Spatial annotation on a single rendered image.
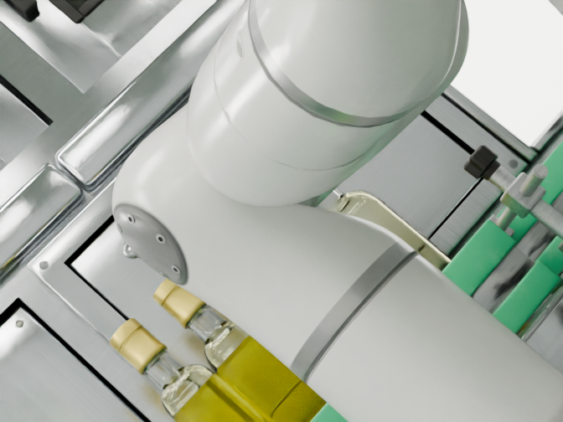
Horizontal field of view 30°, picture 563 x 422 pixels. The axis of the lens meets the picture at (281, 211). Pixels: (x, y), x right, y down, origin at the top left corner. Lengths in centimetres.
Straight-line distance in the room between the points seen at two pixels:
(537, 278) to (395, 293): 38
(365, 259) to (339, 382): 6
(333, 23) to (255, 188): 13
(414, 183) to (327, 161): 75
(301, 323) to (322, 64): 19
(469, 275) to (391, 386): 37
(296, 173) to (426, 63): 10
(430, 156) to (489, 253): 33
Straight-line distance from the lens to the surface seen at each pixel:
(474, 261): 90
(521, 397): 54
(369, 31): 38
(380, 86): 40
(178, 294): 100
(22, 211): 121
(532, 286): 91
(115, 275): 116
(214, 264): 56
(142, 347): 100
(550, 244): 103
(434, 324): 54
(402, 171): 121
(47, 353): 119
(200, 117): 49
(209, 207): 55
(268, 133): 44
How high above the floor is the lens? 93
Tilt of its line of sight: 11 degrees up
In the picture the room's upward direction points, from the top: 50 degrees counter-clockwise
